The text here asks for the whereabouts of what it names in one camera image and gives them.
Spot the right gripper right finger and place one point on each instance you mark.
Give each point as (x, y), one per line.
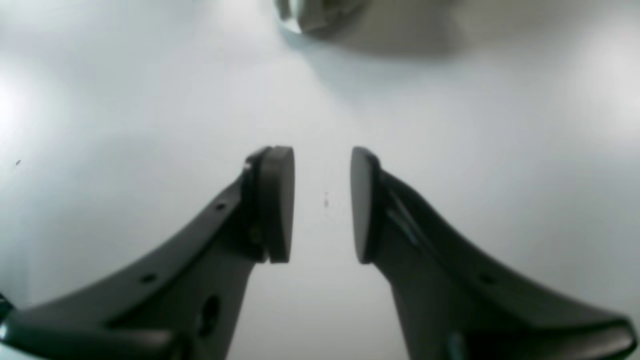
(455, 302)

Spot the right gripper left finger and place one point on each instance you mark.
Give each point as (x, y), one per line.
(182, 300)

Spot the cream white T-shirt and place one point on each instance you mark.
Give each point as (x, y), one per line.
(305, 17)

